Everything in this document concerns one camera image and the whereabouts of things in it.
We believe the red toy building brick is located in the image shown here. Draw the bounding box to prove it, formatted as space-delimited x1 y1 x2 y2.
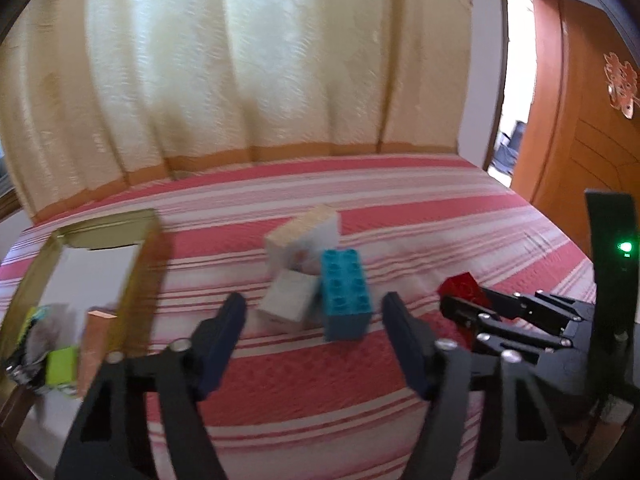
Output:
437 272 492 349

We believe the green soccer ball block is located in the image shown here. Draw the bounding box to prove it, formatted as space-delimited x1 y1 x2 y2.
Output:
46 347 78 388

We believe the blue toy building brick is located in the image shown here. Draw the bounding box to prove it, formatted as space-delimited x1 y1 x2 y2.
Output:
320 248 373 341

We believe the red striped bed cover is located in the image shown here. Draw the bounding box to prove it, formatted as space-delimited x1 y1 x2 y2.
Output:
1 155 596 479

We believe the orange wooden door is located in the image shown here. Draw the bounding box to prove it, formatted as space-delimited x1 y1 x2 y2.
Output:
511 0 639 254

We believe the gold metal tin tray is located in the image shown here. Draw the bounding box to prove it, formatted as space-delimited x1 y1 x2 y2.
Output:
0 208 170 396

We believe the white usb charger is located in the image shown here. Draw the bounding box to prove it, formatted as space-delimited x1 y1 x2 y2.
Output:
256 270 320 333

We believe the white box with gold top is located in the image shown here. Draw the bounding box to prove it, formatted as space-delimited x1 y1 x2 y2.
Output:
264 205 341 276

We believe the cream patterned curtain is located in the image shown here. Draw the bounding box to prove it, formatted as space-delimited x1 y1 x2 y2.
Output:
1 0 472 221

